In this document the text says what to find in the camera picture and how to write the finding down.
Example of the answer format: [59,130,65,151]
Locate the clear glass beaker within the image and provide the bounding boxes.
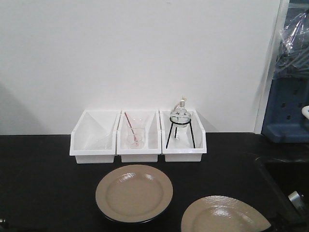
[126,128,145,149]

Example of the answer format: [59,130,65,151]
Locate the left white storage bin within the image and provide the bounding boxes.
[70,110,121,164]

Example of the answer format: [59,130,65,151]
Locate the white lab faucet green knobs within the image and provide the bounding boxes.
[301,105,309,119]

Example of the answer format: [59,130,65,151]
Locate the tan ceramic plate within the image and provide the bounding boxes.
[95,165,173,223]
[181,195,271,232]

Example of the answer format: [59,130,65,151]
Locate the white storage bin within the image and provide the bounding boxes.
[159,109,207,162]
[70,110,121,164]
[116,110,162,163]

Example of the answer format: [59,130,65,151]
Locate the black wire tripod stand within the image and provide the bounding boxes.
[165,116,196,149]

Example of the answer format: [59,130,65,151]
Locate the blue-grey pegboard drying rack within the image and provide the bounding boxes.
[262,78,309,143]

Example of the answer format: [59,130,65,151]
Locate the round glass flask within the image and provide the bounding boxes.
[170,98,192,128]

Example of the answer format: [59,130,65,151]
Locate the black lab sink basin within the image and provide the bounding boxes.
[256,158,309,232]

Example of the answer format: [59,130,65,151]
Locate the right white storage bin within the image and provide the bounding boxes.
[159,109,207,162]

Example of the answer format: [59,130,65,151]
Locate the clear plastic bag of pegs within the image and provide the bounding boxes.
[273,0,309,79]

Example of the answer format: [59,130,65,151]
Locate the red glass stirring rod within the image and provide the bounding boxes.
[124,112,139,146]

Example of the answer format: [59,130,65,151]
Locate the middle white storage bin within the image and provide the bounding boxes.
[116,110,162,163]

